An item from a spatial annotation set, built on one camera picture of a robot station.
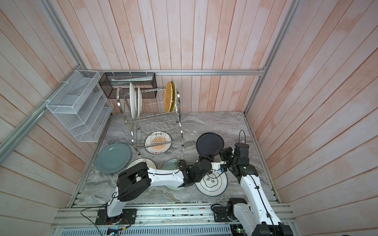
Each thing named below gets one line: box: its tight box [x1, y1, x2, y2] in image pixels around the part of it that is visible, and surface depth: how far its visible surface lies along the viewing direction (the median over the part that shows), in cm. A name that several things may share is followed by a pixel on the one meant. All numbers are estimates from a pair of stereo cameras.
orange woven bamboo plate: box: [164, 81, 173, 114], surface depth 85 cm
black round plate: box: [195, 132, 225, 157], surface depth 91 cm
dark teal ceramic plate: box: [95, 142, 131, 174], surface depth 95 cm
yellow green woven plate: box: [170, 80, 177, 113], surface depth 76 cm
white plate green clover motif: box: [194, 170, 228, 197], surface depth 83 cm
